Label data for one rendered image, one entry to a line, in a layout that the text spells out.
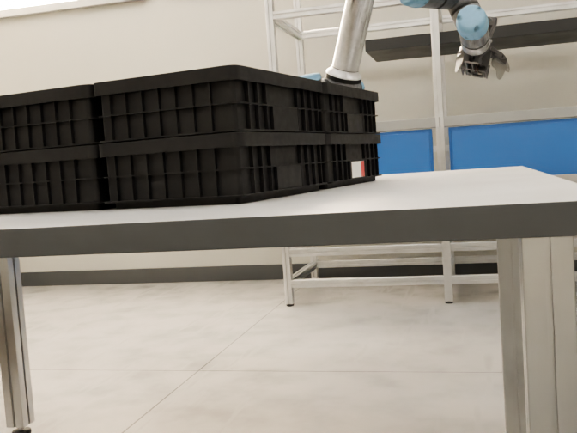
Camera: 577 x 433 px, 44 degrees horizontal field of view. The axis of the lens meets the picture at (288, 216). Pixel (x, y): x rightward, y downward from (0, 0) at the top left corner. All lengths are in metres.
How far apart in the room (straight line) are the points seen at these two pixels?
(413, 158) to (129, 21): 2.33
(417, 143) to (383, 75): 1.01
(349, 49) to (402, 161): 1.48
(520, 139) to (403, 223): 2.83
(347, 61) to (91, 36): 3.18
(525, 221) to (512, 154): 2.81
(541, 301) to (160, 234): 0.48
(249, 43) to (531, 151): 2.01
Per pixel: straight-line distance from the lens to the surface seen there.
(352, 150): 1.74
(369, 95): 1.86
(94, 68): 5.21
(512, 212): 0.86
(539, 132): 3.68
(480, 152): 3.66
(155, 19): 5.05
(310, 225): 0.88
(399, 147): 3.68
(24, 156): 1.47
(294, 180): 1.39
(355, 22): 2.26
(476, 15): 1.90
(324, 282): 3.79
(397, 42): 3.74
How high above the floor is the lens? 0.77
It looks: 4 degrees down
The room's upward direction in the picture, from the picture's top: 4 degrees counter-clockwise
